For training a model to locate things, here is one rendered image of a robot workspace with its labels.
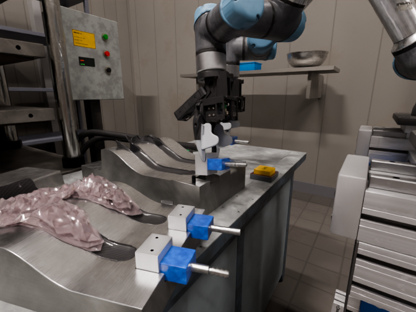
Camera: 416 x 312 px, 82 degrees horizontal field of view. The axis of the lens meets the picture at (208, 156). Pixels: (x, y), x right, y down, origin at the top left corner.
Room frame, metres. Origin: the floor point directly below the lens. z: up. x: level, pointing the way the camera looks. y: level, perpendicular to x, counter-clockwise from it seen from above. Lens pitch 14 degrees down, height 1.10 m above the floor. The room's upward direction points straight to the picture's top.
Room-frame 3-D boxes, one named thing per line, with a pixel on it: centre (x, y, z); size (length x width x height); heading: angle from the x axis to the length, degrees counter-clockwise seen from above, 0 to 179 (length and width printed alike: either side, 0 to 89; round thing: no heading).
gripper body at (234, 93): (0.88, -0.08, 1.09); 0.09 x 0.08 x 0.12; 57
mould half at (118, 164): (0.76, 0.16, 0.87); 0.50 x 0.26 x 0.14; 57
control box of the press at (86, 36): (1.33, 0.63, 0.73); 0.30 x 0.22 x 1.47; 147
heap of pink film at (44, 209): (0.42, 0.28, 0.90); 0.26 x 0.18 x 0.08; 74
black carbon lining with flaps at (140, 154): (0.75, 0.15, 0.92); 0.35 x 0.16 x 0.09; 57
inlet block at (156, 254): (0.30, 0.03, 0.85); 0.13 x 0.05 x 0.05; 74
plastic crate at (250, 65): (2.56, -0.39, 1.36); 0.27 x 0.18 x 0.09; 56
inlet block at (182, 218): (0.40, 0.00, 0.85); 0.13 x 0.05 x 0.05; 74
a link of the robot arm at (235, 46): (0.89, -0.08, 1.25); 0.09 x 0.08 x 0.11; 81
